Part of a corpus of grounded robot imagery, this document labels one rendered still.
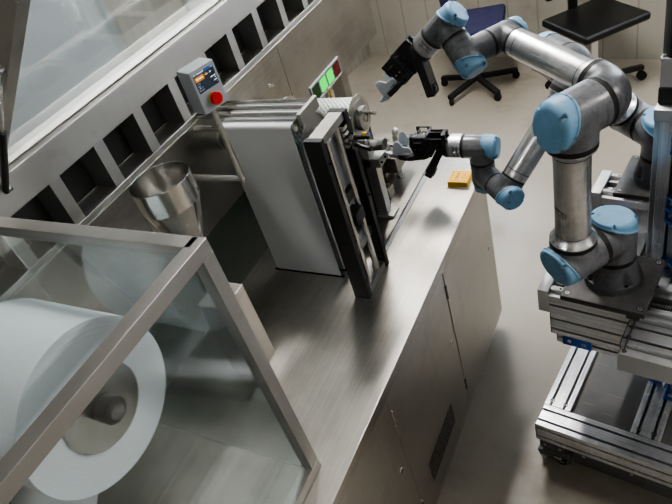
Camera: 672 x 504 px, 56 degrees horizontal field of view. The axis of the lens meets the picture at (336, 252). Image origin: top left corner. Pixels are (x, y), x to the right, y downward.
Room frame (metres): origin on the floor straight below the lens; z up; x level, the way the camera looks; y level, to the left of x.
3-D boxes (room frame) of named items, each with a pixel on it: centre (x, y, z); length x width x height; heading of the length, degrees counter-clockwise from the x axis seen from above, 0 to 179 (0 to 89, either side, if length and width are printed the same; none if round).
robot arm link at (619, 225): (1.20, -0.71, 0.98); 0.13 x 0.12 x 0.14; 105
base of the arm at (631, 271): (1.20, -0.71, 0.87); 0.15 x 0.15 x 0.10
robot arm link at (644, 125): (1.55, -1.07, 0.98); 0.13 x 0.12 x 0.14; 7
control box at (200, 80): (1.35, 0.15, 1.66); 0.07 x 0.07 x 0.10; 36
